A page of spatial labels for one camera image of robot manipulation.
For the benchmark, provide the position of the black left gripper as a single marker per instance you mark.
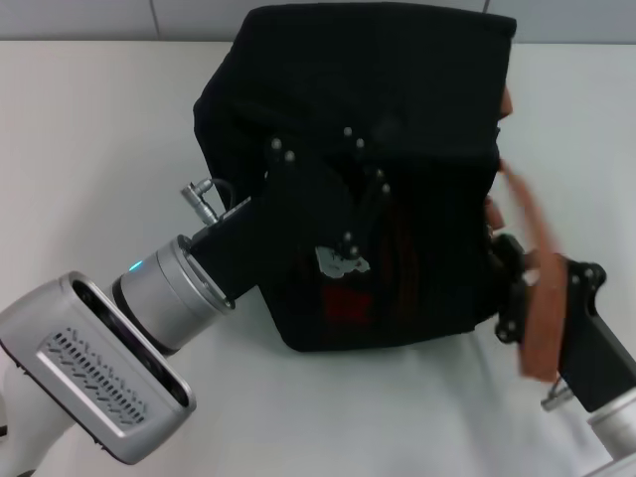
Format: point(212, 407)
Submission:
point(298, 218)

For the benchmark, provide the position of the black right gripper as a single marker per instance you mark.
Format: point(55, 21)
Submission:
point(588, 353)

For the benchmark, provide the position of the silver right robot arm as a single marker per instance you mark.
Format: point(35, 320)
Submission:
point(616, 432)

